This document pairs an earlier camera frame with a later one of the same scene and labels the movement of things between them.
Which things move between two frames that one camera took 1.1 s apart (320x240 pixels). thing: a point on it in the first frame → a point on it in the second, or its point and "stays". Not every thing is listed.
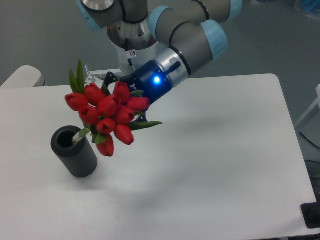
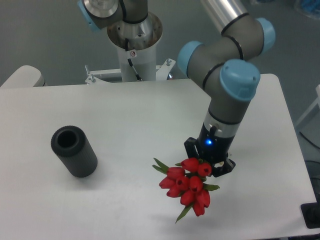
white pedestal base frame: [98, 77] stays
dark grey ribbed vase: [79, 158] stays
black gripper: [149, 78] → [213, 148]
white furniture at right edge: [317, 102] stays
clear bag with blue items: [309, 8] stays
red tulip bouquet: [105, 116] → [186, 181]
